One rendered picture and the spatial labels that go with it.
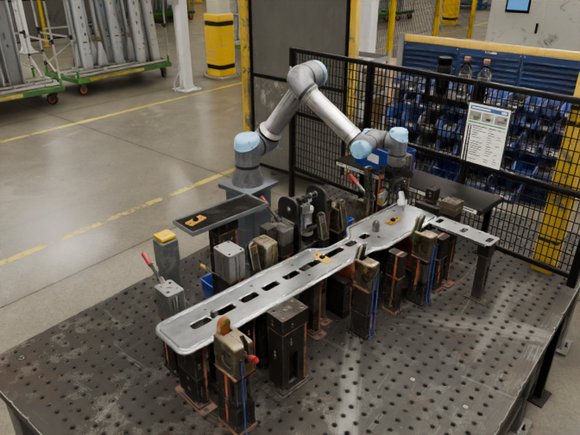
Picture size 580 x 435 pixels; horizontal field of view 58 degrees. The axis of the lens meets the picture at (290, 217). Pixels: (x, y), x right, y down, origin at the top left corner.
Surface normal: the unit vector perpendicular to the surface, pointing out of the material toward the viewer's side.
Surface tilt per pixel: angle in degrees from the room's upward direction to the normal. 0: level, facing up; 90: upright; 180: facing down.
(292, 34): 91
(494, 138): 90
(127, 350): 0
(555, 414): 0
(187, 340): 0
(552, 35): 90
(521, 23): 90
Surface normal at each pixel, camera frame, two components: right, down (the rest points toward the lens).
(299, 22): -0.66, 0.34
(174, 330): 0.00, -0.89
